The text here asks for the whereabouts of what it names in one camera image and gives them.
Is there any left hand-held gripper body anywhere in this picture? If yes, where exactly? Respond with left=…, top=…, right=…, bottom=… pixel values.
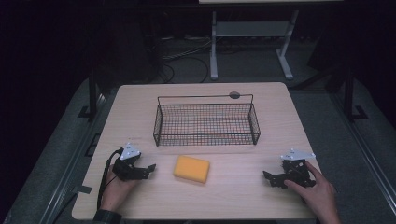
left=111, top=142, right=148, bottom=182

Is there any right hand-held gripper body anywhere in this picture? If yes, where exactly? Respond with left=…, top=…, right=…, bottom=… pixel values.
left=280, top=147, right=317, bottom=189

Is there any person's left hand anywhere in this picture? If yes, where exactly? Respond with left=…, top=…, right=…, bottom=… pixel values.
left=99, top=164, right=140, bottom=213

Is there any person's right hand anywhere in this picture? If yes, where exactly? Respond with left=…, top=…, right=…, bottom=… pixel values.
left=283, top=161, right=342, bottom=224

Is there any yellow sponge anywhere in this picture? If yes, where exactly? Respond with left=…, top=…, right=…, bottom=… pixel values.
left=173, top=154, right=211, bottom=185

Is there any white metal stand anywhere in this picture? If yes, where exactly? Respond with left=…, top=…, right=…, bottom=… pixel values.
left=209, top=9, right=300, bottom=81

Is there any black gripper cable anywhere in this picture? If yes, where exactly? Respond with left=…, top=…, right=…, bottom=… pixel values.
left=96, top=147, right=124, bottom=210

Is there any metal floor rail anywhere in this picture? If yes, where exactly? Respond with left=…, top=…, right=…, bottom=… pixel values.
left=36, top=91, right=110, bottom=224
left=330, top=91, right=396, bottom=216

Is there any black wire basket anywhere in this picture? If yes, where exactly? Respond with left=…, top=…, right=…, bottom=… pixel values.
left=152, top=93, right=262, bottom=147

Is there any black metal post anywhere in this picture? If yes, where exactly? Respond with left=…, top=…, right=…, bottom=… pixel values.
left=78, top=66, right=104, bottom=122
left=342, top=66, right=369, bottom=122

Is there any bundle of floor cables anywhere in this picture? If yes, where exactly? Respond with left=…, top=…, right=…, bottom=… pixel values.
left=153, top=35, right=216, bottom=84

